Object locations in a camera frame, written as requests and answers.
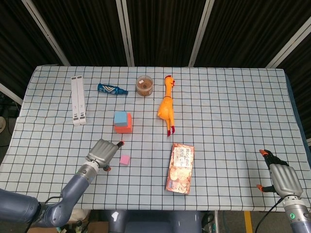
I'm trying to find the blue plastic packet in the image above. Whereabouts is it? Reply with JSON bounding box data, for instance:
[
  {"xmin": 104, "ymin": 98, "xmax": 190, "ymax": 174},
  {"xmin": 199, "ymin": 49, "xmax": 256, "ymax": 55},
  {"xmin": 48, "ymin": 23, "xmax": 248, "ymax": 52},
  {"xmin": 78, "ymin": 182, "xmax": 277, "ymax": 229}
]
[{"xmin": 97, "ymin": 83, "xmax": 129, "ymax": 96}]

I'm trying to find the orange cookie box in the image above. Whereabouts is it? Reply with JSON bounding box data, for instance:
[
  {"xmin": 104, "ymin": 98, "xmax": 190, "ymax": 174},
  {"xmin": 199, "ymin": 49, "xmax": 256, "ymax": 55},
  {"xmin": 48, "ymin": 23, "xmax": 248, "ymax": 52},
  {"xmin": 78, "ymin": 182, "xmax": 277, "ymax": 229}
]
[{"xmin": 165, "ymin": 143, "xmax": 195, "ymax": 196}]

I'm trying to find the clear jar of rubber bands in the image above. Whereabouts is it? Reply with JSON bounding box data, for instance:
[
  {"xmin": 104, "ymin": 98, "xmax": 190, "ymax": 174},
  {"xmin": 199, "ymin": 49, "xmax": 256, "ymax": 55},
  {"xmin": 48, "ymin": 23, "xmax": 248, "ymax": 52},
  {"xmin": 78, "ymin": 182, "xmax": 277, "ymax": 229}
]
[{"xmin": 136, "ymin": 75, "xmax": 154, "ymax": 97}]

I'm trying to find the light blue foam cube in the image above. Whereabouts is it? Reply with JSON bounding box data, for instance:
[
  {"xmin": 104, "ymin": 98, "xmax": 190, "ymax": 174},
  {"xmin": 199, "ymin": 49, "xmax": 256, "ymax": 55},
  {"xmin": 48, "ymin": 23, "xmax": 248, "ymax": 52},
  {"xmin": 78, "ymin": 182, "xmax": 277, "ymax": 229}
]
[{"xmin": 114, "ymin": 111, "xmax": 128, "ymax": 128}]

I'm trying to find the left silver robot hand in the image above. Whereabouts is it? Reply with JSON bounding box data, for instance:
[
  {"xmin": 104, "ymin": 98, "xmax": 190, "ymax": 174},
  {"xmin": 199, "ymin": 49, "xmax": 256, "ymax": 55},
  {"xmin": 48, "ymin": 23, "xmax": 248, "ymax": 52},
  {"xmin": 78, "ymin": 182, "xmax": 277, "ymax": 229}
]
[{"xmin": 85, "ymin": 139, "xmax": 125, "ymax": 172}]

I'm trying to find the white folding stand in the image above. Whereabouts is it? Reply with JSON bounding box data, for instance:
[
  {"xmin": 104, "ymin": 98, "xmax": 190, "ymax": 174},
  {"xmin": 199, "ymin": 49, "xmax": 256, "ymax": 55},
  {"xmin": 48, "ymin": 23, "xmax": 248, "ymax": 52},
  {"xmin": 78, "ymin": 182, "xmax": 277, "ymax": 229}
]
[{"xmin": 70, "ymin": 75, "xmax": 87, "ymax": 127}]

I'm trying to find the white plastic bag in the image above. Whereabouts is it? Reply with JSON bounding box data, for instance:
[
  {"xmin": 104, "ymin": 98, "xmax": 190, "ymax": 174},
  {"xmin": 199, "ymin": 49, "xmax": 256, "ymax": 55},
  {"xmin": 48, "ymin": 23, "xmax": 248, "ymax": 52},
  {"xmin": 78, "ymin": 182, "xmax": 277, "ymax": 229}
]
[{"xmin": 69, "ymin": 209, "xmax": 91, "ymax": 222}]

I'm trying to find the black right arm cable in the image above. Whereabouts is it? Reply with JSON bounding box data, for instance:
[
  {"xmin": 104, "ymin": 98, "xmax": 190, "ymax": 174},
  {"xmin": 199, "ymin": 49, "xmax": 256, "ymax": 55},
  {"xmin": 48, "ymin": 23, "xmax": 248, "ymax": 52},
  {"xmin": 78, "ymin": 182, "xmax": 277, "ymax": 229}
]
[{"xmin": 258, "ymin": 198, "xmax": 284, "ymax": 233}]

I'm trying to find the orange foam cube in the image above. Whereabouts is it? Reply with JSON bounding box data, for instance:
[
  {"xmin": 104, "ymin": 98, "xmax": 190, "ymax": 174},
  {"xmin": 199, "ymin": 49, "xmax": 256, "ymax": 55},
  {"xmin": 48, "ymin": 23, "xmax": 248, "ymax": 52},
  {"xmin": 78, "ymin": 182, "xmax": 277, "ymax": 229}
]
[{"xmin": 114, "ymin": 112, "xmax": 134, "ymax": 134}]

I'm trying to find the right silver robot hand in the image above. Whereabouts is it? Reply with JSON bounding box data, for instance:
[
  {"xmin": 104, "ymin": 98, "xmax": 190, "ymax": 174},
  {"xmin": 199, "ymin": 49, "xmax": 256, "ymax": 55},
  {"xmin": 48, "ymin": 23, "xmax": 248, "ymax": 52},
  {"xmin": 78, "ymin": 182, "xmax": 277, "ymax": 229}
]
[{"xmin": 257, "ymin": 149, "xmax": 304, "ymax": 199}]

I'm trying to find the yellow rubber chicken toy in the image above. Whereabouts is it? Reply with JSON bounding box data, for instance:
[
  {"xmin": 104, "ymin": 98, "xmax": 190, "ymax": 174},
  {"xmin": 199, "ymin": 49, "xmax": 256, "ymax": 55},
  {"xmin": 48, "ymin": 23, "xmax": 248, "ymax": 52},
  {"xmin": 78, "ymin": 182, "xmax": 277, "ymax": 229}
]
[{"xmin": 157, "ymin": 75, "xmax": 176, "ymax": 137}]

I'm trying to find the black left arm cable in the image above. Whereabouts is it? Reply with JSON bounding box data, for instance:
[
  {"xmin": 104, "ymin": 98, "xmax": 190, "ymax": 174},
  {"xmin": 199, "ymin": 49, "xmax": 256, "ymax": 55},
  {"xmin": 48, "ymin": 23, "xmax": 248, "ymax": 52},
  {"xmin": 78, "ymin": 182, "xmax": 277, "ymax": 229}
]
[{"xmin": 25, "ymin": 195, "xmax": 64, "ymax": 233}]

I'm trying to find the checkered white tablecloth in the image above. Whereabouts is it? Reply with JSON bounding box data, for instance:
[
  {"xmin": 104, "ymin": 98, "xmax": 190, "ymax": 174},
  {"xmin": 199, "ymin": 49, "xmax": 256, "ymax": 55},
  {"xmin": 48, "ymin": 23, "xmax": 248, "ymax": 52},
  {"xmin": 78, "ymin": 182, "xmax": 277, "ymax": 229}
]
[{"xmin": 0, "ymin": 65, "xmax": 311, "ymax": 212}]

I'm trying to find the double white partition frame post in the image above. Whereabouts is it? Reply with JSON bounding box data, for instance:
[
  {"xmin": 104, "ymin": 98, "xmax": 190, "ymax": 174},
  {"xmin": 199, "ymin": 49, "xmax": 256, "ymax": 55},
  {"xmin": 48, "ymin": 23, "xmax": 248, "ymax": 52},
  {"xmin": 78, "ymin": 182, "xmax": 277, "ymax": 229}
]
[{"xmin": 115, "ymin": 0, "xmax": 136, "ymax": 67}]

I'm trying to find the grey robot torso base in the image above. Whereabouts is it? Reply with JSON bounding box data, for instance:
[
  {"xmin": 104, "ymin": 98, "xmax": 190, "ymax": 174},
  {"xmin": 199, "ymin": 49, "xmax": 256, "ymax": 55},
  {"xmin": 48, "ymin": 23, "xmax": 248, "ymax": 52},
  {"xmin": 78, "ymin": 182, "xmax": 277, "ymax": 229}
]
[{"xmin": 108, "ymin": 210, "xmax": 203, "ymax": 233}]

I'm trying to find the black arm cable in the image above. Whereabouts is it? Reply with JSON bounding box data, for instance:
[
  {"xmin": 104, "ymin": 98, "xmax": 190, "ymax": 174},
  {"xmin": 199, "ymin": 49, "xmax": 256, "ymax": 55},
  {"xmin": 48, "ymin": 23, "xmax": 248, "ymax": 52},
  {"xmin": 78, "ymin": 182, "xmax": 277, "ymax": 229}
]
[
  {"xmin": 258, "ymin": 198, "xmax": 284, "ymax": 233},
  {"xmin": 25, "ymin": 195, "xmax": 64, "ymax": 233}
]

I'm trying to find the brown cardboard box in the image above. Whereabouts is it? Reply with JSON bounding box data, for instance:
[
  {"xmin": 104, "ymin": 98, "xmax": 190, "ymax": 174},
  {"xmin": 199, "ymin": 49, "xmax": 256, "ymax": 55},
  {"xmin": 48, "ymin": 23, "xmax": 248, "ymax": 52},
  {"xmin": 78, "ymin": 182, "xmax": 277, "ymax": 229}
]
[{"xmin": 55, "ymin": 210, "xmax": 109, "ymax": 233}]

